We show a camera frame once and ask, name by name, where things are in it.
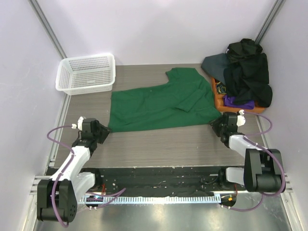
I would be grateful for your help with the dark teal t shirt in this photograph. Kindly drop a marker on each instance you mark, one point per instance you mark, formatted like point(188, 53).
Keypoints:
point(215, 65)

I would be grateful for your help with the white plastic basket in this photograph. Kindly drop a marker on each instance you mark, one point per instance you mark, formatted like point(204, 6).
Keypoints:
point(86, 74)

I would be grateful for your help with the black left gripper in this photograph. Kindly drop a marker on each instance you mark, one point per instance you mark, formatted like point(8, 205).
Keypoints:
point(104, 131)

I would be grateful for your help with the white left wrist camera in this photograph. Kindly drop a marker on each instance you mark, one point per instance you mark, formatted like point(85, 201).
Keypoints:
point(79, 124)

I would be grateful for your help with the green t shirt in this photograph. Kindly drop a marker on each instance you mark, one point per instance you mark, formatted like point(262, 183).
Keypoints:
point(185, 100)

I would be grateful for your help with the patterned cloth in tray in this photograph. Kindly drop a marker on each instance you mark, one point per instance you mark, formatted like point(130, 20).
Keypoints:
point(220, 88)

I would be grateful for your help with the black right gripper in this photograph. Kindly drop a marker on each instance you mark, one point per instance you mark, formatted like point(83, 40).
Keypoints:
point(216, 125)

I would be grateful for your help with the black t shirt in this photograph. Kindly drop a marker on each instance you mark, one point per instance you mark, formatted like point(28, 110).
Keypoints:
point(247, 76)

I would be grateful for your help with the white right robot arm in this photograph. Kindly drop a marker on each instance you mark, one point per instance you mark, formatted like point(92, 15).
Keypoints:
point(263, 170)

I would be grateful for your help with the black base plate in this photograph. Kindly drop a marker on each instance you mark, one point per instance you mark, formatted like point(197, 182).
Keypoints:
point(162, 181)

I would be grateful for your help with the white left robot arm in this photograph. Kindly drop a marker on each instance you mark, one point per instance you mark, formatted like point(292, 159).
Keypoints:
point(57, 196)

